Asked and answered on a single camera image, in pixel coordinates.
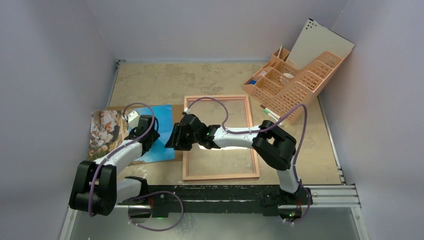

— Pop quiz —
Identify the pink picture frame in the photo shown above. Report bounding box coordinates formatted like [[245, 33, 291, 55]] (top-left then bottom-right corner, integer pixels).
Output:
[[182, 94, 260, 181]]

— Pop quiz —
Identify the clear glass sheet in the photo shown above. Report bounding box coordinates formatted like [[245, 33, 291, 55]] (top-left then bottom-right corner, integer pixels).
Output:
[[187, 99, 255, 177]]

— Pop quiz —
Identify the beach landscape photo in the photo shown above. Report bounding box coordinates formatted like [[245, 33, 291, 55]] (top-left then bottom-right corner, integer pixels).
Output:
[[87, 105, 177, 165]]

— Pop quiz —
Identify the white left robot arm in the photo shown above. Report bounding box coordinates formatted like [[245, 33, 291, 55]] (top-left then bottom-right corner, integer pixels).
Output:
[[68, 114, 160, 217]]

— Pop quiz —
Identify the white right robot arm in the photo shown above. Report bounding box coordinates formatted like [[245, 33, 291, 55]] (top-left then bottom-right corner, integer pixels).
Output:
[[165, 114, 312, 205]]

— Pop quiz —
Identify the brown cardboard backing board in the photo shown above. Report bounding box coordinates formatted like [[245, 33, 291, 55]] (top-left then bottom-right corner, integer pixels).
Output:
[[105, 103, 186, 163]]

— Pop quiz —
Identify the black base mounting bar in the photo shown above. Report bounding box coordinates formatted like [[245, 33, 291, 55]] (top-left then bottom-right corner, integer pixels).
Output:
[[122, 184, 313, 219]]

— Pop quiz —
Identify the green marker pen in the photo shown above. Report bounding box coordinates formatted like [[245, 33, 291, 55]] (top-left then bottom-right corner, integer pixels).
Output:
[[263, 109, 284, 127]]

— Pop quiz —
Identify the orange plastic desk organizer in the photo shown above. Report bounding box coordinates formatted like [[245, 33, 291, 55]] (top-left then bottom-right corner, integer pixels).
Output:
[[242, 48, 345, 117]]

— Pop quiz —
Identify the white tape roll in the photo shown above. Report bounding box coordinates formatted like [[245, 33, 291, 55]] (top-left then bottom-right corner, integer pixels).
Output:
[[282, 72, 294, 79]]

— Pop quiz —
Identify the green white pen upright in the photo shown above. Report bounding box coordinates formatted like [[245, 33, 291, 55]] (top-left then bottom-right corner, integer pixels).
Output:
[[277, 45, 283, 58]]

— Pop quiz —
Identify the grey perforated board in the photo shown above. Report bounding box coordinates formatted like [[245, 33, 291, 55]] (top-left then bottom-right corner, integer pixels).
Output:
[[285, 18, 355, 70]]

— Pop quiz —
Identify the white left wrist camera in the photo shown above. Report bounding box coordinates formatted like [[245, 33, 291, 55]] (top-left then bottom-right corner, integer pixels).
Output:
[[127, 110, 140, 129]]

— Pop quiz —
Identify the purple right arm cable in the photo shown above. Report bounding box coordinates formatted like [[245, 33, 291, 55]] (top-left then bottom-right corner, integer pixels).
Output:
[[185, 96, 313, 225]]

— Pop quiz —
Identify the aluminium rail frame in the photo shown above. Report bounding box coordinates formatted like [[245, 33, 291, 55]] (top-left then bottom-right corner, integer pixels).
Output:
[[59, 59, 370, 240]]

